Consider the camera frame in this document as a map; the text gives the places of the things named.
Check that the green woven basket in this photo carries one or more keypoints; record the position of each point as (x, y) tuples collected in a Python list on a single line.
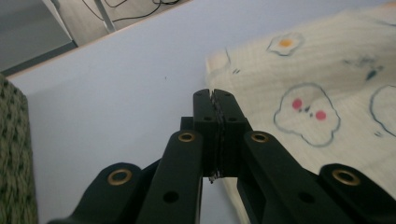
[(15, 155)]

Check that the metal stand leg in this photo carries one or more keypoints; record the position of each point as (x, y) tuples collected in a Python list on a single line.
[(106, 17)]

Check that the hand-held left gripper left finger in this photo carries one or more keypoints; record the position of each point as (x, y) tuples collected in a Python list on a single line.
[(205, 124)]

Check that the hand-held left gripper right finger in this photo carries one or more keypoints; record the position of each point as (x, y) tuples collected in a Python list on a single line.
[(230, 130)]

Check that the cream cloth with egg print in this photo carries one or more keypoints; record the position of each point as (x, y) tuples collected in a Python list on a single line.
[(311, 62)]

